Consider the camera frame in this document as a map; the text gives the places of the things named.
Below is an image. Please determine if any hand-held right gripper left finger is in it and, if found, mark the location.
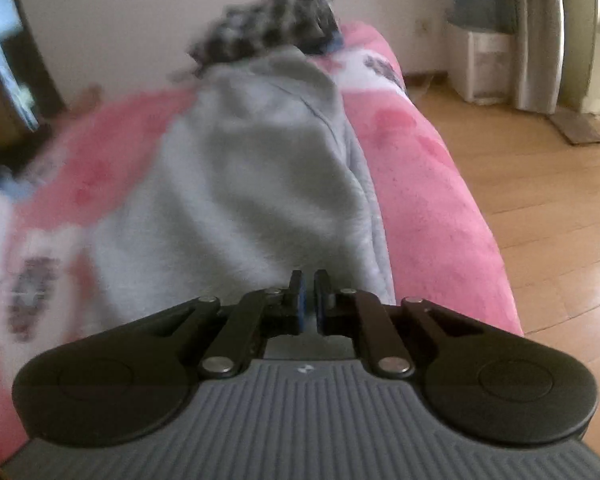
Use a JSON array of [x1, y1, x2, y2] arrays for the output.
[[130, 269, 309, 379]]

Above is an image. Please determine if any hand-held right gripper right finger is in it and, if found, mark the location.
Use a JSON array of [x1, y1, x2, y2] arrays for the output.
[[314, 269, 486, 380]]

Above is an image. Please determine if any grey fleece sweatshirt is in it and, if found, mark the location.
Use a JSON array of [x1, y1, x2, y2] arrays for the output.
[[87, 45, 399, 327]]

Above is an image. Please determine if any pink floral blanket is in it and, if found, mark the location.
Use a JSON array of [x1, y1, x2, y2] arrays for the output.
[[0, 20, 526, 466]]

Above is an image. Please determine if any black white checked cloth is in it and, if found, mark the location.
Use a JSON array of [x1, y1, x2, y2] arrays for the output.
[[187, 0, 344, 69]]

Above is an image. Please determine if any white water dispenser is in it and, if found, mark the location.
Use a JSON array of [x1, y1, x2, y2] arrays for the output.
[[445, 20, 514, 104]]

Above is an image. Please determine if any wooden board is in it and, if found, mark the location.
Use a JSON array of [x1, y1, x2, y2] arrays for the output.
[[547, 107, 600, 147]]

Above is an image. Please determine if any grey curtain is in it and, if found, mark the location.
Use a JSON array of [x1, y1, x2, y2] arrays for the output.
[[507, 0, 599, 114]]

